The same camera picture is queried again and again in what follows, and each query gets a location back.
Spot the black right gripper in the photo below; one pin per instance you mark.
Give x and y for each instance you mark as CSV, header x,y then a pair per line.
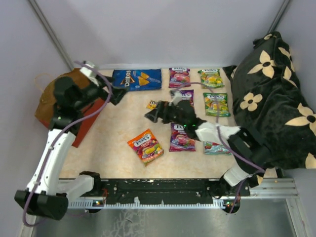
x,y
160,111

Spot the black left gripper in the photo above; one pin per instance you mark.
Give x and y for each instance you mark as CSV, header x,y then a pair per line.
x,y
111,92

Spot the yellow chocolate candy packet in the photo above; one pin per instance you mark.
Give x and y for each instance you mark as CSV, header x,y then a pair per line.
x,y
152,104

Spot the purple berries candy packet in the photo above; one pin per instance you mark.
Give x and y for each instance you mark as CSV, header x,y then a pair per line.
x,y
179,140
188,95
178,76

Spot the orange fruit candy packet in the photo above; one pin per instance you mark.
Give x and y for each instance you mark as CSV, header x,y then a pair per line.
x,y
147,147

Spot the blue snack packet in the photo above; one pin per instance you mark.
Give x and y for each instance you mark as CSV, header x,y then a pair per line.
x,y
139,80

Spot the teal candy packet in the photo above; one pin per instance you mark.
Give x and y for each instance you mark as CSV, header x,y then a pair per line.
x,y
211,148

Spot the green snack packet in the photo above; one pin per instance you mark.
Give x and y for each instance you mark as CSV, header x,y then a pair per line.
x,y
210,78

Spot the red paper bag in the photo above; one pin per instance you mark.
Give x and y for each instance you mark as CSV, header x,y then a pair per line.
x,y
50,119

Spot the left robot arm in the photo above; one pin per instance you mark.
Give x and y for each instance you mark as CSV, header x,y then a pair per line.
x,y
42,197

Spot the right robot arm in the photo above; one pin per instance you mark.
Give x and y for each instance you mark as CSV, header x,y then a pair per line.
x,y
245,144

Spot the black floral blanket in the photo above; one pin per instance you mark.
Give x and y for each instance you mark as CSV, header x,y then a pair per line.
x,y
266,95

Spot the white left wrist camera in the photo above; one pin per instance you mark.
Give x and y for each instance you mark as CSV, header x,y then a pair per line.
x,y
86,71

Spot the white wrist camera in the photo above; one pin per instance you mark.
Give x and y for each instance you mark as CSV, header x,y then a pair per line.
x,y
176,97
86,71

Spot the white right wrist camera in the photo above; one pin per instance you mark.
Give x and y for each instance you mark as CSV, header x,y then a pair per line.
x,y
176,97

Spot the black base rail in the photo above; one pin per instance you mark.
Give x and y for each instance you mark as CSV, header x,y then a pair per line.
x,y
166,191

